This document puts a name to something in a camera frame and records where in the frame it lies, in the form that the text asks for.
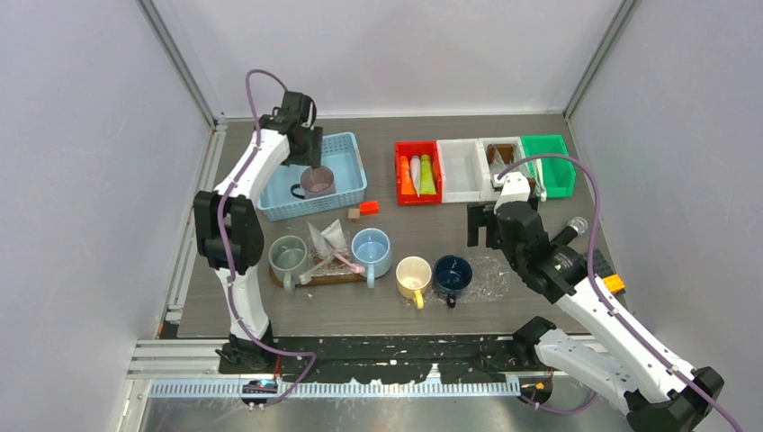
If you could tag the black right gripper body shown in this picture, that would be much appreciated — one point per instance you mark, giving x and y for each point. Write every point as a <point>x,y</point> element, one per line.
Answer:
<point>495,238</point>

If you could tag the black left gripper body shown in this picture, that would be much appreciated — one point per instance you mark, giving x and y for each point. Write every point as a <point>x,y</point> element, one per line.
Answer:
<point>309,153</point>

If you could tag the mauve mug black handle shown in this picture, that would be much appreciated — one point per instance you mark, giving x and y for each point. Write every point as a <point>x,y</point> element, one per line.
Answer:
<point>315,182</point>

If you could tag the dark blue mug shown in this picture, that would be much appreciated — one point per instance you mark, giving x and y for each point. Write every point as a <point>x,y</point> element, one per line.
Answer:
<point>451,276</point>

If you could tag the cream mug yellow handle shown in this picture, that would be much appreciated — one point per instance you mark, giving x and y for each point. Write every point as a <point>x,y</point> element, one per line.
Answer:
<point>413,277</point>

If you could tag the white toothpaste tube red cap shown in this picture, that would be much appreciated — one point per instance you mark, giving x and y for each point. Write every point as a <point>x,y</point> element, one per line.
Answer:
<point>320,243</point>

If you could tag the light blue mug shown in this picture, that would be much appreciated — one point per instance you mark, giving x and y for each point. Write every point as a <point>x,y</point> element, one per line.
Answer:
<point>371,249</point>

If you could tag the grey-green mug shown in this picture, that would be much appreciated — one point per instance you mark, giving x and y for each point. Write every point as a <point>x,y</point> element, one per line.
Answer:
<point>288,259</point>

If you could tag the clear textured acrylic holder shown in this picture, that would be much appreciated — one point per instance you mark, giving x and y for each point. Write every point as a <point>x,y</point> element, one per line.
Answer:
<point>314,258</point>

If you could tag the pink toothbrush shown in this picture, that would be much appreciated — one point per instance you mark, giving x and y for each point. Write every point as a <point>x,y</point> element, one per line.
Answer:
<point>353,267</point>

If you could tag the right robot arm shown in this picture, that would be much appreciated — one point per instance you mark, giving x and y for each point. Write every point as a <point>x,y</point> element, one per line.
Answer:
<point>655,389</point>

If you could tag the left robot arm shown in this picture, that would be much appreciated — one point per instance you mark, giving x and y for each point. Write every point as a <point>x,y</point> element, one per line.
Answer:
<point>229,234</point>

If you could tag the clear textured oval tray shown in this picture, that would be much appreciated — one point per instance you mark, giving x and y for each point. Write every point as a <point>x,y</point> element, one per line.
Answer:
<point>491,280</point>

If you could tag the yellow-green toothpaste tube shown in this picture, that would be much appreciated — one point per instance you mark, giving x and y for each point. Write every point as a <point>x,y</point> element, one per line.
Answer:
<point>427,178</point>

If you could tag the orange toothpaste tube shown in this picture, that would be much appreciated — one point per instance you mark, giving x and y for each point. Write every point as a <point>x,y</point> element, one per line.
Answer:
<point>406,182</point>

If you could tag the small white toothpaste tube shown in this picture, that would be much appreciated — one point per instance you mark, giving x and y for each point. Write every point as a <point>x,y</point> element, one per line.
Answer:
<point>415,172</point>

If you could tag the oval wooden tray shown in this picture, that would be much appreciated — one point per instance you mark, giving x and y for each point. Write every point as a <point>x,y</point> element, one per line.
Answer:
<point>334,279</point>

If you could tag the light blue perforated basket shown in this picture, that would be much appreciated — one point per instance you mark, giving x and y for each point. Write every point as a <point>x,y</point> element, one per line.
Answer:
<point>341,155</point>

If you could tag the white plastic bin left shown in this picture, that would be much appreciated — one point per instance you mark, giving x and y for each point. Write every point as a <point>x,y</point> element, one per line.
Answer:
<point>464,170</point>

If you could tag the white plastic bin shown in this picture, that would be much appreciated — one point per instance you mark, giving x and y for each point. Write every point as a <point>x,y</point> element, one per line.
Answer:
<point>464,170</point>
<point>493,188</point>

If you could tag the black microphone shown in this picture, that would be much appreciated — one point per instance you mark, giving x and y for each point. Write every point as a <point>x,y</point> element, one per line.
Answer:
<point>575,227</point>

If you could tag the white plastic bin right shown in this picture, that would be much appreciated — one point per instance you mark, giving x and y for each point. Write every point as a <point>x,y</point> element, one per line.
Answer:
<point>493,188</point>

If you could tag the green plastic bin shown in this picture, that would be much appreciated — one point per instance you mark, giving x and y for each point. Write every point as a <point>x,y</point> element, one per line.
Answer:
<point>559,175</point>

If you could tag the small wooden cube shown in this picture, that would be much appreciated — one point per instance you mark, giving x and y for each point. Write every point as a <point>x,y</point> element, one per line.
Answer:
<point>353,215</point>

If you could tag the orange block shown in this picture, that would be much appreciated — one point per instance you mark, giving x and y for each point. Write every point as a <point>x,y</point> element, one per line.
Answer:
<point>369,208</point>

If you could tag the dark grey studded baseplate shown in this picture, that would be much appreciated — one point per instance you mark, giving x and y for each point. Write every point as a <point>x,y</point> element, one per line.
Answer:
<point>601,266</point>

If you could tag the red plastic bin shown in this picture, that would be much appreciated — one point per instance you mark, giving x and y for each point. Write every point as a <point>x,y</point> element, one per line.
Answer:
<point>419,148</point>

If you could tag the yellow toy brick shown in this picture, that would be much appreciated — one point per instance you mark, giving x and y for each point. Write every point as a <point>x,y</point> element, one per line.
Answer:
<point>614,283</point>

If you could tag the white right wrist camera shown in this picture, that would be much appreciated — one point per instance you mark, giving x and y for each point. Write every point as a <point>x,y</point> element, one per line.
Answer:
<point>516,188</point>

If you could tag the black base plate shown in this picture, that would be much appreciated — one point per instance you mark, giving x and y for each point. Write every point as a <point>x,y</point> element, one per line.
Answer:
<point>390,360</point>

